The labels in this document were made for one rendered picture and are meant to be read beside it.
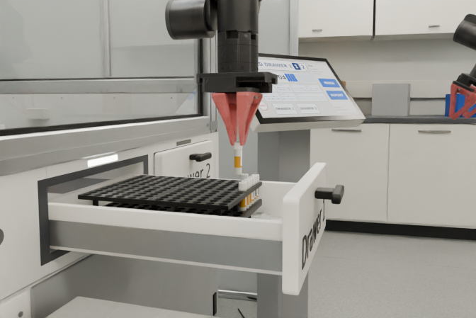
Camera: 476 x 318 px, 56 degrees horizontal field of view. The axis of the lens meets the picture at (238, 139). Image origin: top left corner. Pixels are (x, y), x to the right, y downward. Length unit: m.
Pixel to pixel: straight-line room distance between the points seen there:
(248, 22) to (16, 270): 0.43
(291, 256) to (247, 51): 0.27
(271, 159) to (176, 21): 1.02
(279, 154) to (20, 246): 1.09
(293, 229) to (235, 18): 0.29
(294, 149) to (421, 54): 2.76
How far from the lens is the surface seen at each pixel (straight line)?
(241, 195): 0.63
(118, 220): 0.60
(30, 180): 0.62
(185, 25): 0.64
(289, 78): 1.60
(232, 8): 0.62
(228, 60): 0.61
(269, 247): 0.52
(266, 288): 1.74
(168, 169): 0.91
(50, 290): 0.68
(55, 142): 0.65
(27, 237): 0.63
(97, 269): 0.77
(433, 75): 4.25
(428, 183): 3.57
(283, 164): 1.58
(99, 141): 0.74
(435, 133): 3.54
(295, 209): 0.49
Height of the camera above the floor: 1.03
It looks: 5 degrees down
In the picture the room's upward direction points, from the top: straight up
